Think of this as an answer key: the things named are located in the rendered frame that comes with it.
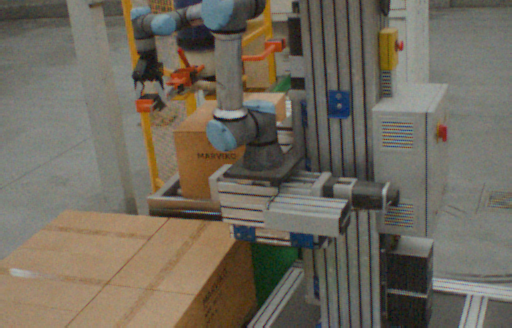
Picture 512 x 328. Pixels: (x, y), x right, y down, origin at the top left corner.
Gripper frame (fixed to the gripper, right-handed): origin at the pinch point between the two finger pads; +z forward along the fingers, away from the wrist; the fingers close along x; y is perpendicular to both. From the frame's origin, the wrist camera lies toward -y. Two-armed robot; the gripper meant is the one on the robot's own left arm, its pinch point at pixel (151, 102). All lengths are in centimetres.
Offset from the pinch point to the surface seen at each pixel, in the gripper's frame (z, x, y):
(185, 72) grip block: -1.5, 0.4, 36.7
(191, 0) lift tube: -30, -1, 50
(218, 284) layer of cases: 78, -18, -1
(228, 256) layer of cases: 73, -18, 12
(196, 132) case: 31, 5, 50
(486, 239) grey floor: 125, -130, 131
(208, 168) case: 49, 1, 50
